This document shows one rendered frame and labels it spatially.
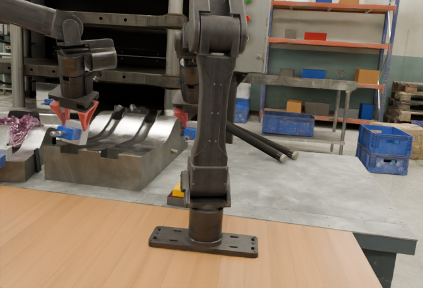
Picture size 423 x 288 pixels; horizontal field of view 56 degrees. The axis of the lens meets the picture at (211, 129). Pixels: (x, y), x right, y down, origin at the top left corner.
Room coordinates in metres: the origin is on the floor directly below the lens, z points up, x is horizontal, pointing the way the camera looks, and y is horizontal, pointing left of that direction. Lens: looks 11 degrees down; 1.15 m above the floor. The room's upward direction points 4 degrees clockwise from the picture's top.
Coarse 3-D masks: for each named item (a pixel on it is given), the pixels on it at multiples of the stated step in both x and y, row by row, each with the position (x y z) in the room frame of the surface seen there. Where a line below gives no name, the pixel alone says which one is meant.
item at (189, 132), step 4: (188, 124) 1.05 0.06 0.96; (192, 124) 1.05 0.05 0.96; (196, 124) 1.05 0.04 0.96; (188, 128) 1.02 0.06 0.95; (192, 128) 1.03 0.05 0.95; (184, 132) 1.01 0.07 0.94; (188, 132) 1.01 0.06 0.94; (192, 132) 1.01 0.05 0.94; (184, 136) 1.01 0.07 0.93; (188, 136) 0.96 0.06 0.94; (192, 136) 0.99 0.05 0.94; (188, 140) 1.05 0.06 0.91; (192, 140) 1.05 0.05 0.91
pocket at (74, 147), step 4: (68, 144) 1.01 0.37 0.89; (72, 144) 1.01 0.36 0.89; (60, 148) 0.97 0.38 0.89; (64, 148) 1.00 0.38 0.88; (68, 148) 1.01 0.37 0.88; (72, 148) 1.01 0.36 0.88; (76, 148) 1.01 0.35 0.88; (80, 148) 1.01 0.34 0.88; (60, 152) 0.97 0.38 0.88; (64, 152) 1.00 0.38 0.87; (68, 152) 1.01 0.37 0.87; (72, 152) 1.01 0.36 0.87; (76, 152) 1.01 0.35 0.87
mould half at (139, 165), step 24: (96, 120) 1.24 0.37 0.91; (168, 120) 1.24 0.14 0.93; (48, 144) 1.00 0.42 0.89; (96, 144) 1.03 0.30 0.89; (144, 144) 1.08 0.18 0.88; (168, 144) 1.17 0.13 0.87; (48, 168) 0.98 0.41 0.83; (72, 168) 0.97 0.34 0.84; (96, 168) 0.95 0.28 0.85; (120, 168) 0.94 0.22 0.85; (144, 168) 0.96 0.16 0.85
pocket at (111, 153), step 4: (108, 148) 1.00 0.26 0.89; (112, 148) 1.00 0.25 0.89; (104, 152) 0.98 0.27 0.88; (108, 152) 1.00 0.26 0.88; (112, 152) 1.00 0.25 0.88; (116, 152) 0.99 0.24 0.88; (120, 152) 0.99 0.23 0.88; (104, 156) 0.98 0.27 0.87; (108, 156) 1.00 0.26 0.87; (112, 156) 1.00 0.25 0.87; (116, 156) 0.99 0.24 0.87
